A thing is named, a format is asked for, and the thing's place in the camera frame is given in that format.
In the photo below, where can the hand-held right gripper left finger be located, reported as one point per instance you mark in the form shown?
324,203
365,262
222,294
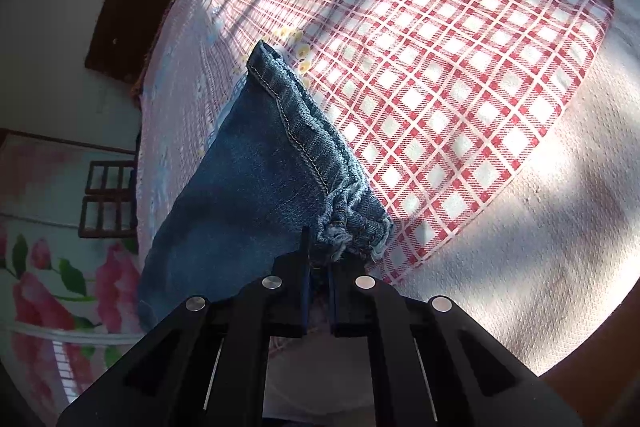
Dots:
291,299

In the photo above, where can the floral printed wardrobe door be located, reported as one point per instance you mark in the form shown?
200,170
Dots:
40,257

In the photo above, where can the pink plaid bed sheet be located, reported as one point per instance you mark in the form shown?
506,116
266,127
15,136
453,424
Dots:
425,57

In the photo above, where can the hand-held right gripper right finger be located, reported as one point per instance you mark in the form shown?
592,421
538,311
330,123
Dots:
346,302

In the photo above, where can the white textured bed cover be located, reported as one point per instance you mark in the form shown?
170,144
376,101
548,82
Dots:
525,232

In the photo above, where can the dark brown wooden headboard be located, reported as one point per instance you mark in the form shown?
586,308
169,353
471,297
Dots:
130,7

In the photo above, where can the blue denim pants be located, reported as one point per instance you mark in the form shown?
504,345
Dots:
240,187

